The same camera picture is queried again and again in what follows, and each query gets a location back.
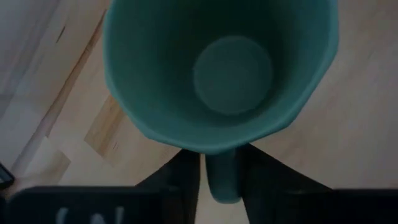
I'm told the plain sage green mug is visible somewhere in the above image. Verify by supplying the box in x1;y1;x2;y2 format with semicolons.
102;0;340;205

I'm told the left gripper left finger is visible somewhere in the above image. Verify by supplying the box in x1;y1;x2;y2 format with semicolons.
136;149;201;224

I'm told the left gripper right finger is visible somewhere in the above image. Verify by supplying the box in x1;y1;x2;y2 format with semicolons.
238;143;332;224

